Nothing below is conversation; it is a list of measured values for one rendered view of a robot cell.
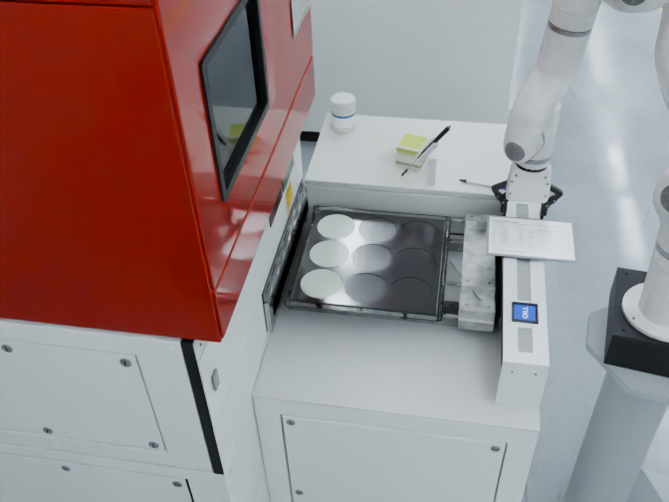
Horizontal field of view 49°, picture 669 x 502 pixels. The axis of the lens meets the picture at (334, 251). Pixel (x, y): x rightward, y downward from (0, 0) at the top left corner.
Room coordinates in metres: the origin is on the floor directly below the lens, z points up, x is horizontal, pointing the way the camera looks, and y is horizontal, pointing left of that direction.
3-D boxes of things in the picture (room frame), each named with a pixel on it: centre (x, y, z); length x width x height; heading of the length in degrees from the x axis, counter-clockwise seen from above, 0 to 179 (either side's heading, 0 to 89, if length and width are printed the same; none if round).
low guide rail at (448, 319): (1.23, -0.13, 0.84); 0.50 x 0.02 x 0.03; 79
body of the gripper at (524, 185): (1.42, -0.47, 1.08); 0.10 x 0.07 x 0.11; 79
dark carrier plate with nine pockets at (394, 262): (1.36, -0.09, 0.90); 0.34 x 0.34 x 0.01; 79
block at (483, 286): (1.25, -0.34, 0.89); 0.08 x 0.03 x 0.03; 79
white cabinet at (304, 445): (1.42, -0.21, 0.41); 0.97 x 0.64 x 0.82; 169
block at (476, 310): (1.17, -0.32, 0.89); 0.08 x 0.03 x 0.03; 79
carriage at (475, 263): (1.33, -0.36, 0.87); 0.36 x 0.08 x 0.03; 169
